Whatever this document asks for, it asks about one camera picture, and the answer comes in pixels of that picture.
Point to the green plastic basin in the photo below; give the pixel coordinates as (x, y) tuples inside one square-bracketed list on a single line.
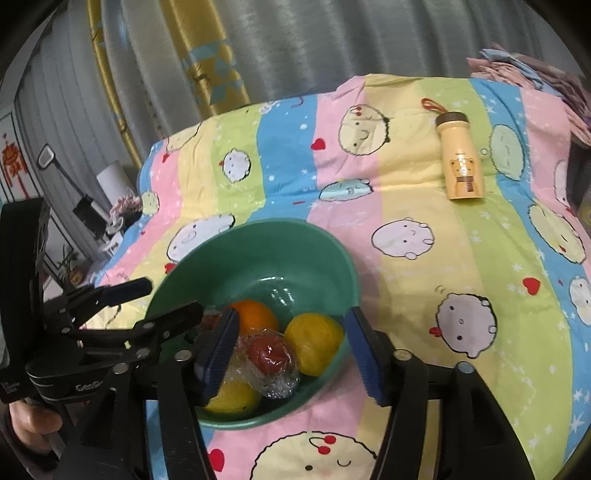
[(258, 258)]

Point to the orange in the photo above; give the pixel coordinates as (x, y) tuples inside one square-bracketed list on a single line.
[(258, 316)]

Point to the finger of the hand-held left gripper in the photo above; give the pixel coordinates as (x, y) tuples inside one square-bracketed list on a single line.
[(157, 330), (120, 291)]

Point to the floral cloth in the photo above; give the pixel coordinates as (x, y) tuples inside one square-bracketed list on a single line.
[(125, 208)]

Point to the yellow bear-print bottle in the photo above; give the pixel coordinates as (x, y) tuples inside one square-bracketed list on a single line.
[(459, 161)]

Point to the black upright vacuum cleaner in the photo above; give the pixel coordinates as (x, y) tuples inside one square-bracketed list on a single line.
[(85, 207)]

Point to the white cylindrical lamp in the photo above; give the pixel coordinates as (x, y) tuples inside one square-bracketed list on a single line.
[(115, 182)]

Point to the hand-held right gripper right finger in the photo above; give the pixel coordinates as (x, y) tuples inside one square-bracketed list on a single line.
[(367, 355)]

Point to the pile of folded clothes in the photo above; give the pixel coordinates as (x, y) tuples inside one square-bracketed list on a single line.
[(545, 78)]

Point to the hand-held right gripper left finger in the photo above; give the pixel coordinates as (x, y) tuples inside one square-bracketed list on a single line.
[(221, 355)]

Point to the round yellow citrus fruit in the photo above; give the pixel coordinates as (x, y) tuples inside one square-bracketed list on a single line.
[(316, 344)]

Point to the grey sheer curtain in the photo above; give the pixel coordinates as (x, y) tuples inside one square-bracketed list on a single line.
[(369, 41), (74, 92)]

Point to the small white appliance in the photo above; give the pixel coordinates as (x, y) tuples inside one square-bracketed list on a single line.
[(114, 240)]

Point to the person's left hand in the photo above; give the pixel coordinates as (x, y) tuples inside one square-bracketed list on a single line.
[(37, 424)]

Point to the potted green plant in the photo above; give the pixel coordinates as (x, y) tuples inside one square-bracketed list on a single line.
[(69, 267)]

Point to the red knot wall ornament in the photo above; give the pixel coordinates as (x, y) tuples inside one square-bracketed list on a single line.
[(10, 161)]

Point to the pastel striped cartoon blanket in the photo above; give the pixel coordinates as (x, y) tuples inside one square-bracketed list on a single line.
[(415, 258)]

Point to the plastic-wrapped red fruit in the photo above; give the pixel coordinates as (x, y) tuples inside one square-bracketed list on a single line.
[(211, 319), (270, 357)]

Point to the yellow patterned curtain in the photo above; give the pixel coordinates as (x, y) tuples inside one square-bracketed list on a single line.
[(203, 55)]

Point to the large greenish-yellow pomelo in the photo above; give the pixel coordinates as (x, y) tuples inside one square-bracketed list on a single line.
[(235, 401)]

